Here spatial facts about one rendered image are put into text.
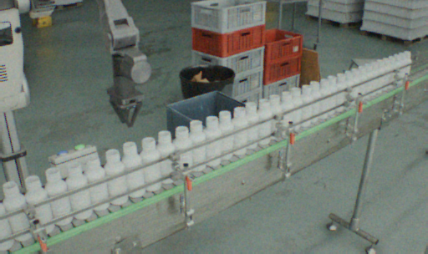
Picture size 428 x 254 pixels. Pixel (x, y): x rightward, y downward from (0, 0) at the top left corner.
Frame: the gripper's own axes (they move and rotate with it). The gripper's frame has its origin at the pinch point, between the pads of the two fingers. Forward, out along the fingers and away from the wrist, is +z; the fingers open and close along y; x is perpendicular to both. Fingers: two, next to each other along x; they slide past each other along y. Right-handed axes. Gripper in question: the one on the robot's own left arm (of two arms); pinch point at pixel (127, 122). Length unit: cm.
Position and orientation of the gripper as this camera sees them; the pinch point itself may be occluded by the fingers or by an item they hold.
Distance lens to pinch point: 117.9
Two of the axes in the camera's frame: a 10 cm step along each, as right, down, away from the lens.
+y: -6.4, -3.3, 7.0
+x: -7.7, 2.6, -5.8
